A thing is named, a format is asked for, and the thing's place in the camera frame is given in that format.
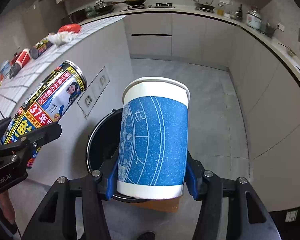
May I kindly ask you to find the coconut drink can with woman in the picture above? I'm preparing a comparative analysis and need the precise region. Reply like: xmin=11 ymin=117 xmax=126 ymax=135
xmin=0 ymin=60 xmax=88 ymax=170

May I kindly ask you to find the blue white paper cup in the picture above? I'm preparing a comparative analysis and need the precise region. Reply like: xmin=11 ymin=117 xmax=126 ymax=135
xmin=117 ymin=77 xmax=190 ymax=200

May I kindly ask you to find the foil wrapper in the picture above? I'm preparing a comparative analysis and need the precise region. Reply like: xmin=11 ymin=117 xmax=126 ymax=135
xmin=9 ymin=63 xmax=22 ymax=79

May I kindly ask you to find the red white paper cup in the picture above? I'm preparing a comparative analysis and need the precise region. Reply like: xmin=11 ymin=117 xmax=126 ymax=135
xmin=15 ymin=48 xmax=31 ymax=68

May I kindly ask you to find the white tissue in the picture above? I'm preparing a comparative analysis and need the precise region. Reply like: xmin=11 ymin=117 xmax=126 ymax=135
xmin=47 ymin=31 xmax=72 ymax=47

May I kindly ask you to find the red plastic bag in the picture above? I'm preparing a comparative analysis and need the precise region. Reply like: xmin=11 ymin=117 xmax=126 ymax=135
xmin=58 ymin=23 xmax=82 ymax=33

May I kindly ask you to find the black trash bucket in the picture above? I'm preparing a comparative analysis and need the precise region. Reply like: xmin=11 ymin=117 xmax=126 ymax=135
xmin=86 ymin=109 xmax=147 ymax=203

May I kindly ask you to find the wooden stool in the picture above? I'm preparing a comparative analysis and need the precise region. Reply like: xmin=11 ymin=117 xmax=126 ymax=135
xmin=130 ymin=197 xmax=180 ymax=213

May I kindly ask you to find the black shoe left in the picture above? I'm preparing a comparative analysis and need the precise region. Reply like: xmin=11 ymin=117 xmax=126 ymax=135
xmin=137 ymin=231 xmax=156 ymax=240

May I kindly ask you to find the clear plastic container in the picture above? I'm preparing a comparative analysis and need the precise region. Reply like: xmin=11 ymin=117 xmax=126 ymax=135
xmin=0 ymin=60 xmax=11 ymax=80

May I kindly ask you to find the small red appliance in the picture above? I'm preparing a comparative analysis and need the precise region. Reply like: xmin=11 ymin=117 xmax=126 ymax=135
xmin=10 ymin=52 xmax=21 ymax=66

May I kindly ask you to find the white tiled island counter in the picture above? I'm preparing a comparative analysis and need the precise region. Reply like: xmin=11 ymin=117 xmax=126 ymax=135
xmin=0 ymin=16 xmax=133 ymax=185

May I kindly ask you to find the refrigerator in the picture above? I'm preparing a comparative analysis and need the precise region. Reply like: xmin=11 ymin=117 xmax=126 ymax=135
xmin=22 ymin=0 xmax=66 ymax=47

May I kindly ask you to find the black microwave oven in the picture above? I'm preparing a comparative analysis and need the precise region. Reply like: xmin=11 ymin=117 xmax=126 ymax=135
xmin=61 ymin=9 xmax=87 ymax=25

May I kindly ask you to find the black wok with lid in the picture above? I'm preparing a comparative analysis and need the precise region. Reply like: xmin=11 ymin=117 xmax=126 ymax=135
xmin=94 ymin=0 xmax=114 ymax=14

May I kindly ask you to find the utensil holder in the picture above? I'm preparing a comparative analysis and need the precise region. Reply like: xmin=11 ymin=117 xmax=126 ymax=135
xmin=264 ymin=22 xmax=279 ymax=38

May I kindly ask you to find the white rice cooker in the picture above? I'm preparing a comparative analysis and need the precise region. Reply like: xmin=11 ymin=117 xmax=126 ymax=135
xmin=246 ymin=7 xmax=262 ymax=30

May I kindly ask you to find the dark glass bottle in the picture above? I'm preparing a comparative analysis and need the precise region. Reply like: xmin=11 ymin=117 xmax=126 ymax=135
xmin=235 ymin=4 xmax=243 ymax=22

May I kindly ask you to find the orange liquid bottle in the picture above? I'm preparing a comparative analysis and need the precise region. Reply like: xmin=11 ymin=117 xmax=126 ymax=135
xmin=217 ymin=3 xmax=224 ymax=16

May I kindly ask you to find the frying pan on stove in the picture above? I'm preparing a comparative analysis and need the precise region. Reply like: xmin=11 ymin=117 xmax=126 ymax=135
xmin=112 ymin=0 xmax=146 ymax=6

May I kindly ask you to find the black kettle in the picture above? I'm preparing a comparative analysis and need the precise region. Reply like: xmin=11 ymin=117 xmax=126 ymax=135
xmin=194 ymin=0 xmax=215 ymax=13

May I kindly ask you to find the gas stove top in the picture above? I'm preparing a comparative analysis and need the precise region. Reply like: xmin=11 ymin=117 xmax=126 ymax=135
xmin=122 ymin=3 xmax=175 ymax=11

